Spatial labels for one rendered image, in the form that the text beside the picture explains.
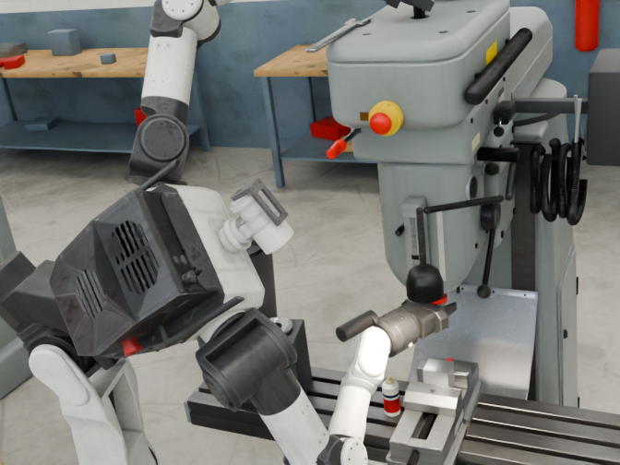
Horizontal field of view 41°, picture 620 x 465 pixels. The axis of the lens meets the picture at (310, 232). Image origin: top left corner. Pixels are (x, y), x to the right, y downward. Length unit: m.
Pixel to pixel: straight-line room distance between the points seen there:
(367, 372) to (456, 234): 0.33
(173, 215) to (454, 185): 0.57
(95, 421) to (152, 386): 2.33
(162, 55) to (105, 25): 5.86
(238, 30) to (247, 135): 0.87
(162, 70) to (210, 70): 5.39
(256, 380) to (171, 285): 0.23
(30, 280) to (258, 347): 0.49
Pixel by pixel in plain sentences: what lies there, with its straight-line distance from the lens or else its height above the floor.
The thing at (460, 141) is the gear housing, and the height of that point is 1.68.
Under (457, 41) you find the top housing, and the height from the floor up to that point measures 1.88.
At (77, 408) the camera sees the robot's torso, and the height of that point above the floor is 1.26.
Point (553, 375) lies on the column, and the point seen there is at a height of 0.81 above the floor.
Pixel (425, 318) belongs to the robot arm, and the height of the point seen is 1.26.
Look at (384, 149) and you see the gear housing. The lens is 1.64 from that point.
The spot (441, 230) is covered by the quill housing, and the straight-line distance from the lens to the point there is 1.71.
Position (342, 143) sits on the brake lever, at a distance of 1.55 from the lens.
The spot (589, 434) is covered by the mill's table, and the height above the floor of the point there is 0.93.
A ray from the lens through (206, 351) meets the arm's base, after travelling 1.47.
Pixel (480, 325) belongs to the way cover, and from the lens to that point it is 2.29.
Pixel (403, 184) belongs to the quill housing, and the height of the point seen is 1.57.
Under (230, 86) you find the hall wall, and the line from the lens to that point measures 6.94.
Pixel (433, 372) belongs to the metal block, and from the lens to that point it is 1.98.
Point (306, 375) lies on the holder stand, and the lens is 2.19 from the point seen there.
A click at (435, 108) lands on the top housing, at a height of 1.78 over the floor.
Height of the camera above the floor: 2.21
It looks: 25 degrees down
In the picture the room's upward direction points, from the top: 7 degrees counter-clockwise
